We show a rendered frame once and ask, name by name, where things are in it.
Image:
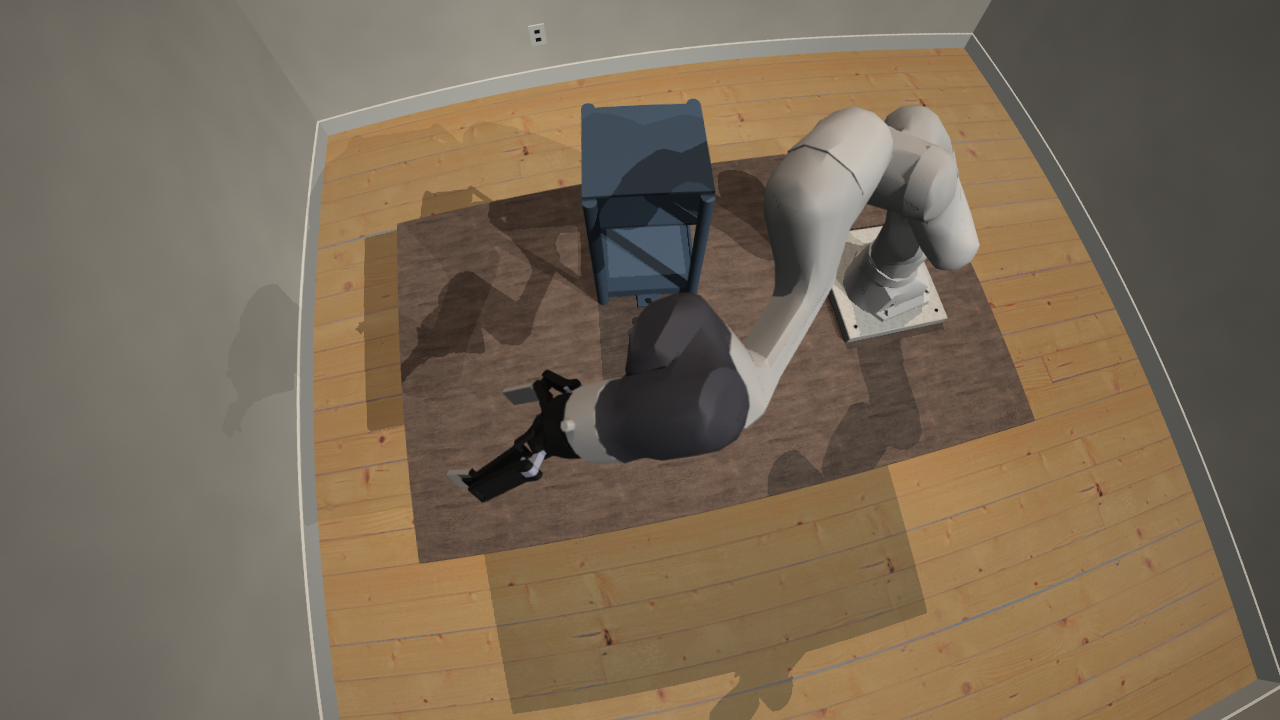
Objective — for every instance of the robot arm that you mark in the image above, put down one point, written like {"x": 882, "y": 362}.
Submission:
{"x": 683, "y": 393}

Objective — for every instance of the dark blue shelving unit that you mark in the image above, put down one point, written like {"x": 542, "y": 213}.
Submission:
{"x": 644, "y": 150}

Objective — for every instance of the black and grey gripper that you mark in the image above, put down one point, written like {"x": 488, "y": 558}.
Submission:
{"x": 553, "y": 443}

